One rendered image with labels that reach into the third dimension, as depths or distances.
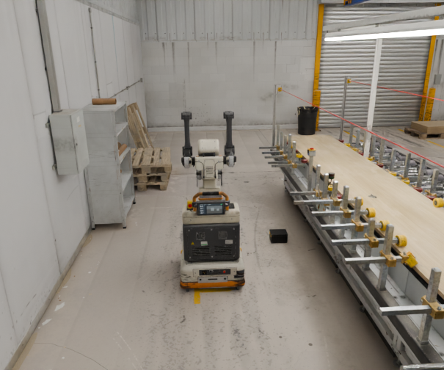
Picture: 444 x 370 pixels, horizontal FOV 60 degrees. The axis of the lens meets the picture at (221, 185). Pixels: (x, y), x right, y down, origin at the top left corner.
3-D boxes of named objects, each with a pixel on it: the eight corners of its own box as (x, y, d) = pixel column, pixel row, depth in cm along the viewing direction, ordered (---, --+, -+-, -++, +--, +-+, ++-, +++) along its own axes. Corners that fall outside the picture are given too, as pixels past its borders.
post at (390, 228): (379, 291, 258) (389, 225, 242) (377, 288, 262) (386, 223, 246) (384, 291, 259) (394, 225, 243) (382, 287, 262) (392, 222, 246)
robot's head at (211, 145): (219, 151, 377) (219, 137, 382) (197, 151, 376) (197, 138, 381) (219, 158, 390) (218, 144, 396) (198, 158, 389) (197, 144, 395)
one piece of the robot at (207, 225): (240, 271, 378) (241, 191, 350) (184, 274, 375) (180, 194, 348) (237, 255, 410) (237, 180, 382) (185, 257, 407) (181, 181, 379)
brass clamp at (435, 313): (433, 319, 197) (434, 311, 195) (418, 303, 210) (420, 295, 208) (445, 318, 197) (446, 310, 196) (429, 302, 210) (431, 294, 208)
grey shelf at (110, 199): (92, 230, 509) (75, 111, 458) (106, 204, 594) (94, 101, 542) (125, 228, 512) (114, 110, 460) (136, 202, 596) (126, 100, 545)
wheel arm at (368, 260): (346, 264, 245) (346, 260, 244) (343, 262, 248) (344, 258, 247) (401, 262, 247) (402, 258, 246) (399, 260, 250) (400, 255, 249)
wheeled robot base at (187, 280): (245, 288, 376) (246, 266, 367) (180, 291, 372) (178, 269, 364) (238, 253, 439) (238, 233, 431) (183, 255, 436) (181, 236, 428)
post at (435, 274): (420, 346, 212) (435, 270, 196) (417, 342, 215) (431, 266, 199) (426, 346, 212) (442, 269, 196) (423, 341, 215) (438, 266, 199)
